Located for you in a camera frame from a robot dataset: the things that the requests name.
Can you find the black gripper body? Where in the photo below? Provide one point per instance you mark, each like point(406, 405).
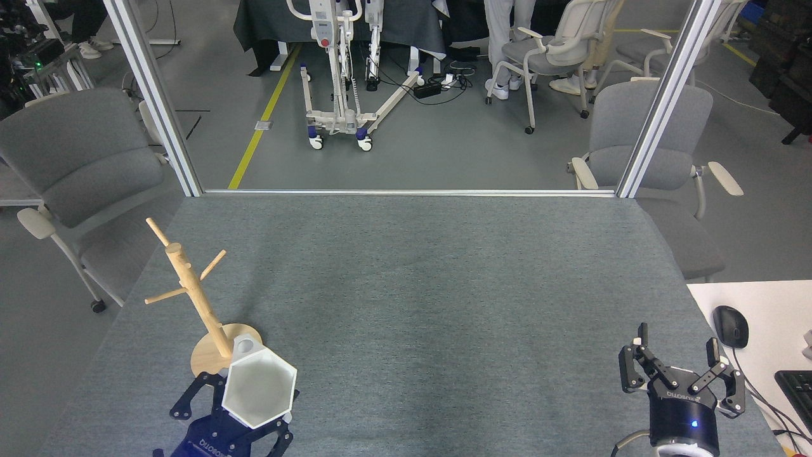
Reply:
point(203, 444)
point(685, 419)

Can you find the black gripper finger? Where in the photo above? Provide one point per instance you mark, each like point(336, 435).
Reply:
point(190, 400)
point(733, 393)
point(273, 444)
point(631, 371)

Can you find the white hexagonal cup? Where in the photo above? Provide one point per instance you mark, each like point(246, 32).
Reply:
point(260, 387)

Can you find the wooden cup rack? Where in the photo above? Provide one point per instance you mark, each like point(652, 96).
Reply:
point(190, 285)

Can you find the equipment rack with green light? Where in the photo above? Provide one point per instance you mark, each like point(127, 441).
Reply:
point(32, 57)

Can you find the black keyboard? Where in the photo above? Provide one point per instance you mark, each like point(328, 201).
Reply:
point(798, 393)

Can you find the black computer mouse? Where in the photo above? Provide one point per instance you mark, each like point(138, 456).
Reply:
point(731, 325)

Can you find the grey office chair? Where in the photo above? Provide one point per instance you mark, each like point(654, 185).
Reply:
point(641, 120)
point(82, 158)

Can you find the person's feet behind chair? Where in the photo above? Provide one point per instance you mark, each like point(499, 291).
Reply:
point(568, 86)

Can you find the white office chair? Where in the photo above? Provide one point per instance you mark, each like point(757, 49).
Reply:
point(660, 51)
point(545, 60)

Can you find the black power strip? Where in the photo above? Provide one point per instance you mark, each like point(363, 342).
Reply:
point(428, 89)

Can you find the person in white trousers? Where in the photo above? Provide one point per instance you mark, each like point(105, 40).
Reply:
point(501, 25)

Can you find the dark cloth covered table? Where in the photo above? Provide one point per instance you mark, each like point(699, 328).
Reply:
point(273, 22)

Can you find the white stand on wheels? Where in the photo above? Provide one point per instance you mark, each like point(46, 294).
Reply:
point(327, 32)

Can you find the person in black trousers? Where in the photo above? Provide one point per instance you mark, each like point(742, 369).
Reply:
point(89, 19)

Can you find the silver frame post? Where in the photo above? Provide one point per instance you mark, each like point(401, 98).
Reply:
point(666, 95)
point(155, 95)

